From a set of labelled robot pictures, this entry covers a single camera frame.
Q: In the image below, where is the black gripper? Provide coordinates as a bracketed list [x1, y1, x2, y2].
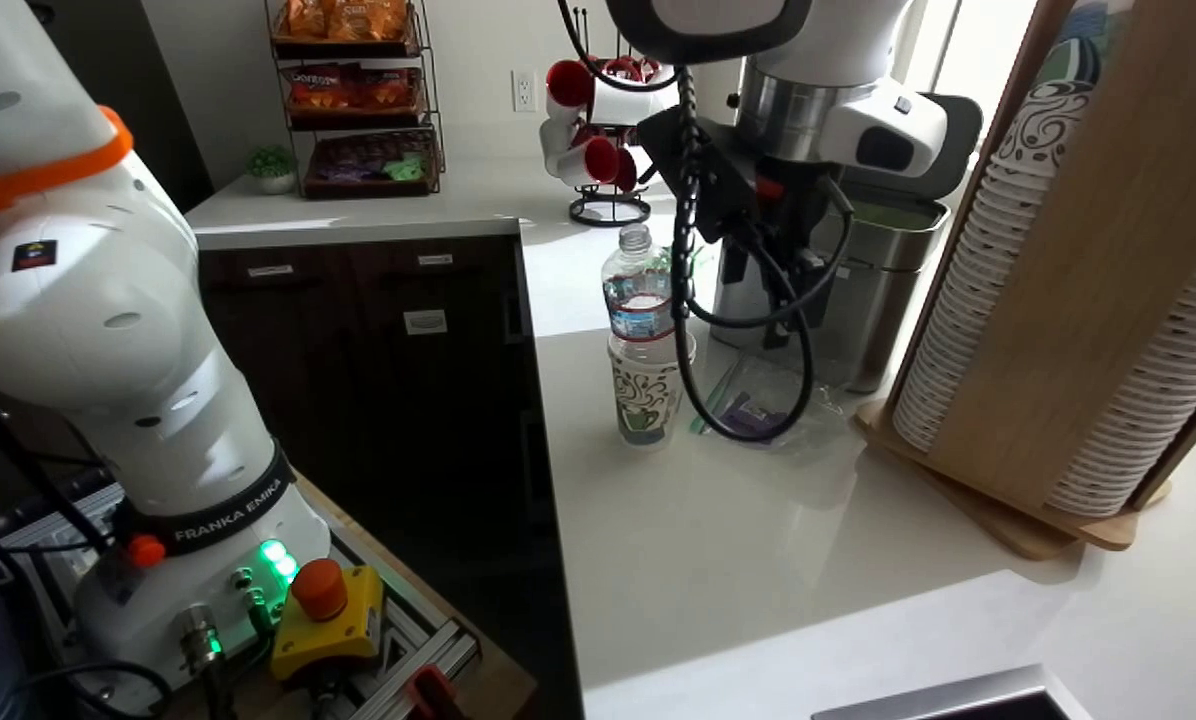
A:
[717, 158, 844, 327]

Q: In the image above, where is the clear plastic water bottle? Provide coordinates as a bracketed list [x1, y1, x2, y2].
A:
[600, 224, 688, 370]

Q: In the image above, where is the black bin lid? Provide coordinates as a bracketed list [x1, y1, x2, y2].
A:
[872, 87, 989, 206]

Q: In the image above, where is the red mug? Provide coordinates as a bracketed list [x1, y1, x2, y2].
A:
[582, 133, 639, 193]
[545, 57, 600, 113]

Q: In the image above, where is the patterned paper cup stack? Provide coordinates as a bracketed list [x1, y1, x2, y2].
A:
[1044, 214, 1196, 529]
[886, 0, 1135, 458]

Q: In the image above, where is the wooden cup dispenser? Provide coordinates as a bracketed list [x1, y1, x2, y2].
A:
[855, 0, 1196, 563]

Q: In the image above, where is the dark brown cabinet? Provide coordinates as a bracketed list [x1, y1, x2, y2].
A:
[193, 227, 590, 720]

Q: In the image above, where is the wooden cart board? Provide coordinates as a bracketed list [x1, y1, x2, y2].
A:
[279, 473, 545, 720]

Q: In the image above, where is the small green potted plant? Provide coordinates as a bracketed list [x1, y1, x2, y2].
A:
[245, 138, 305, 199]

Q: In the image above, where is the yellow emergency stop button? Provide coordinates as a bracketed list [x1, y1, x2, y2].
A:
[265, 556, 394, 687]

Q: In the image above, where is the green glowing button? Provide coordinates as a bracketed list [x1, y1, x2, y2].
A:
[239, 534, 305, 619]

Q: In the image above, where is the black cable bundle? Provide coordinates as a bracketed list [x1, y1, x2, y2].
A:
[551, 0, 862, 448]

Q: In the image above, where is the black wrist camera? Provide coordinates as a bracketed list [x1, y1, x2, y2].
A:
[631, 109, 741, 210]

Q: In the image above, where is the black ring coaster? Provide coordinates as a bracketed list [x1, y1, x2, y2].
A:
[565, 189, 655, 233]

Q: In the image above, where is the white wall outlet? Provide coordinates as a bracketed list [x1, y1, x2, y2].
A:
[508, 63, 540, 118]

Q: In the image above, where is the wire snack rack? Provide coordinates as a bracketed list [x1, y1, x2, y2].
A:
[265, 0, 449, 203]

